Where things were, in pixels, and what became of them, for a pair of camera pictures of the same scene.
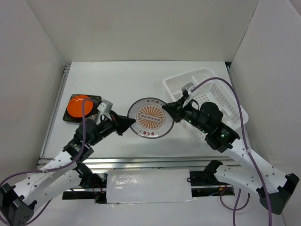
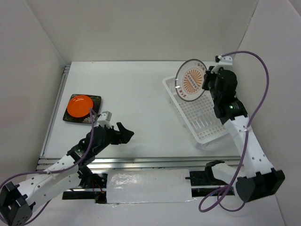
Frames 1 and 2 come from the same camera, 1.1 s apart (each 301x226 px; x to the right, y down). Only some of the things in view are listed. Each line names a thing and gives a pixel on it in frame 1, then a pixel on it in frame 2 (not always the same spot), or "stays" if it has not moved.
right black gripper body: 188,114 → 209,84
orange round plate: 75,106 stays
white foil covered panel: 148,186 stays
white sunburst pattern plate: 152,120 → 189,79
